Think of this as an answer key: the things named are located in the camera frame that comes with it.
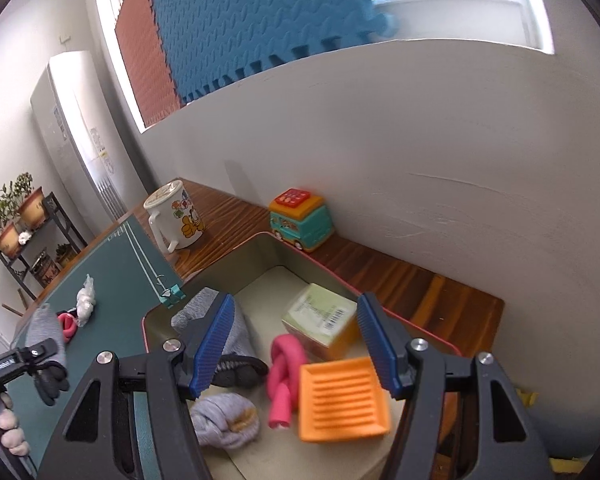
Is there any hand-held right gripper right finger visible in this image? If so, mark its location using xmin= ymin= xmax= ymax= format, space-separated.
xmin=356 ymin=292 xmax=553 ymax=480

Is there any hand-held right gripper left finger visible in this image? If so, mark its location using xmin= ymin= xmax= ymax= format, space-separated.
xmin=37 ymin=292 xmax=238 ymax=480

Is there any grey black glove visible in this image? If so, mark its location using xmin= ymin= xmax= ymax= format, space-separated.
xmin=11 ymin=306 xmax=70 ymax=406
xmin=171 ymin=287 xmax=269 ymax=389

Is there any orange ribbed soap dish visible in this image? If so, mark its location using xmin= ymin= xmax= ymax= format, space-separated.
xmin=298 ymin=356 xmax=393 ymax=443

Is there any metal tin container red rim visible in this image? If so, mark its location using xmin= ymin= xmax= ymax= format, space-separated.
xmin=141 ymin=231 xmax=463 ymax=480

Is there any person's left hand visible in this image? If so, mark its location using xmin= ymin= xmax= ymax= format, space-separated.
xmin=0 ymin=392 xmax=32 ymax=457

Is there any yellow green cardboard box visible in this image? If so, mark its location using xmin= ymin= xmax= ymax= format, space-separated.
xmin=281 ymin=283 xmax=359 ymax=361

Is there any pink foam piece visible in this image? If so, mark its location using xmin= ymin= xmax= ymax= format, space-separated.
xmin=56 ymin=311 xmax=80 ymax=345

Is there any pink twisted foam roller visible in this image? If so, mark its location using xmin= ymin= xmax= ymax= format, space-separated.
xmin=267 ymin=334 xmax=309 ymax=431

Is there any light grey rolled sock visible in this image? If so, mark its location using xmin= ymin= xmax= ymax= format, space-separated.
xmin=189 ymin=392 xmax=261 ymax=451

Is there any white crumpled plastic wrap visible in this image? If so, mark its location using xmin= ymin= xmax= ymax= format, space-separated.
xmin=75 ymin=274 xmax=98 ymax=326

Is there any green desk mat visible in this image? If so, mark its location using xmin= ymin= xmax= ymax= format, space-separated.
xmin=4 ymin=212 xmax=186 ymax=480

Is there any potted plant brown pot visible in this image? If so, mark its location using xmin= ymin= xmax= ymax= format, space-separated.
xmin=0 ymin=194 xmax=22 ymax=257
xmin=14 ymin=172 xmax=49 ymax=229

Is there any white cartoon mug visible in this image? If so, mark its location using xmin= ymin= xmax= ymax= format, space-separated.
xmin=143 ymin=181 xmax=207 ymax=254

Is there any black metal plant rack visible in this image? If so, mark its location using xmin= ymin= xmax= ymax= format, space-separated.
xmin=0 ymin=192 xmax=89 ymax=302

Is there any teal and orange toy bus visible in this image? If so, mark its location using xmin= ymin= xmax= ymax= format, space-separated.
xmin=268 ymin=188 xmax=336 ymax=252

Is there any white standing air conditioner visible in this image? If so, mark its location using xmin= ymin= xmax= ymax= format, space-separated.
xmin=30 ymin=50 xmax=149 ymax=222

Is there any red foam puzzle mat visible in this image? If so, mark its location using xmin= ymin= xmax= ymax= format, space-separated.
xmin=114 ymin=0 xmax=184 ymax=127

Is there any blue foam puzzle mat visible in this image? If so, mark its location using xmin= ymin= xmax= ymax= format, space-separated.
xmin=143 ymin=0 xmax=402 ymax=107

